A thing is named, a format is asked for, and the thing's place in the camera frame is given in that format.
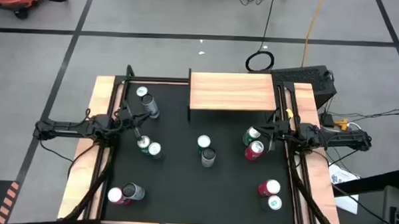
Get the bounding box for black table mat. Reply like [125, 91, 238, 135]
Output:
[101, 80, 301, 224]

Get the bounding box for white cable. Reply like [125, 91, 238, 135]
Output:
[346, 121, 365, 132]

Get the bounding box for black desk edge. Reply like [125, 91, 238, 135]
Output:
[332, 168, 399, 199]

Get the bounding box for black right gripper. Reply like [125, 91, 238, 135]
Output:
[259, 120, 291, 153]

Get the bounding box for red Fanta strawberry can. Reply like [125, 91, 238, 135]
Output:
[106, 186, 131, 206]
[244, 139, 266, 162]
[257, 179, 282, 199]

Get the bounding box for white printed paper sheet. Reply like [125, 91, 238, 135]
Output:
[328, 162, 361, 185]
[334, 193, 360, 215]

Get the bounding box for black cable with coil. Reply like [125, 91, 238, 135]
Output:
[244, 0, 278, 74]

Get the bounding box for silver Celsius slim can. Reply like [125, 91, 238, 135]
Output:
[121, 181, 146, 202]
[200, 147, 217, 169]
[140, 92, 162, 120]

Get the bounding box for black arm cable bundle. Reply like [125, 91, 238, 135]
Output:
[285, 150, 344, 224]
[62, 142, 116, 223]

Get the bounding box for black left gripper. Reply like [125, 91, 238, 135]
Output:
[117, 108, 153, 140]

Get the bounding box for wooden shelf black metal legs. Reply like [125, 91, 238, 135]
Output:
[186, 68, 282, 126]

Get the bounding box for black power adapter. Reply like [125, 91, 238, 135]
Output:
[320, 112, 335, 128]

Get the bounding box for orange extension cable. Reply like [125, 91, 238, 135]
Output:
[300, 0, 325, 68]

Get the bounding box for black computer case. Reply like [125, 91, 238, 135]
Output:
[269, 62, 339, 110]

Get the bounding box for green Sprite can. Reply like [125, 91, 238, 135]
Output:
[241, 126, 262, 148]
[136, 134, 152, 156]
[196, 134, 212, 153]

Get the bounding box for yellow power plug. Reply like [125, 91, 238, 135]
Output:
[334, 118, 350, 131]

